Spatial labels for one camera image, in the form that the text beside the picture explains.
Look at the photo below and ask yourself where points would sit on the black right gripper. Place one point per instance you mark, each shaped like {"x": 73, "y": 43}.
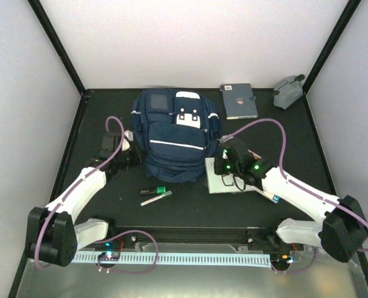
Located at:
{"x": 219, "y": 164}

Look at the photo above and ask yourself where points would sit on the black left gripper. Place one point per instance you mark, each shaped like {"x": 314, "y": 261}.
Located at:
{"x": 129, "y": 154}

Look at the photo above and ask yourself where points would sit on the navy blue student backpack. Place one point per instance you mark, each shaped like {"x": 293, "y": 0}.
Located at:
{"x": 177, "y": 130}

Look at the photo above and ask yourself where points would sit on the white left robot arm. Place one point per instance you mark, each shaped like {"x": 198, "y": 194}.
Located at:
{"x": 52, "y": 234}

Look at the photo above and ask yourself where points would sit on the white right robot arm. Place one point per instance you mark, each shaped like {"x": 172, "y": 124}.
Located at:
{"x": 337, "y": 225}

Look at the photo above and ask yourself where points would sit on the white square book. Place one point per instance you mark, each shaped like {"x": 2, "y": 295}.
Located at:
{"x": 225, "y": 183}

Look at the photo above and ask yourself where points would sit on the green capped marker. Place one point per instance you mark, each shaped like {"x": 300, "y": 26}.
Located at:
{"x": 153, "y": 190}

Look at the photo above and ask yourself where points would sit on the dog picture book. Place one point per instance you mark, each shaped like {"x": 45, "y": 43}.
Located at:
{"x": 272, "y": 197}

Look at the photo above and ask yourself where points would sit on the white green pen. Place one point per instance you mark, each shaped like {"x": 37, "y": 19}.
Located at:
{"x": 149, "y": 201}

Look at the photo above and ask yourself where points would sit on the dark blue notebook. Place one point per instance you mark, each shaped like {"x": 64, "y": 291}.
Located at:
{"x": 239, "y": 101}

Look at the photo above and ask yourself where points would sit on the grey pencil pouch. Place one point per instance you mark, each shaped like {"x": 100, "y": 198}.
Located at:
{"x": 288, "y": 91}

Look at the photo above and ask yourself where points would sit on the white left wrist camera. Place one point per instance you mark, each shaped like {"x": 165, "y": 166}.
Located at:
{"x": 127, "y": 140}

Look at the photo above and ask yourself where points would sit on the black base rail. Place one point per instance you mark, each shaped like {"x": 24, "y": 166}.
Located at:
{"x": 202, "y": 235}

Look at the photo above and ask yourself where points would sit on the white slotted cable duct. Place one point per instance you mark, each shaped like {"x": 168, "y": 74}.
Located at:
{"x": 185, "y": 259}

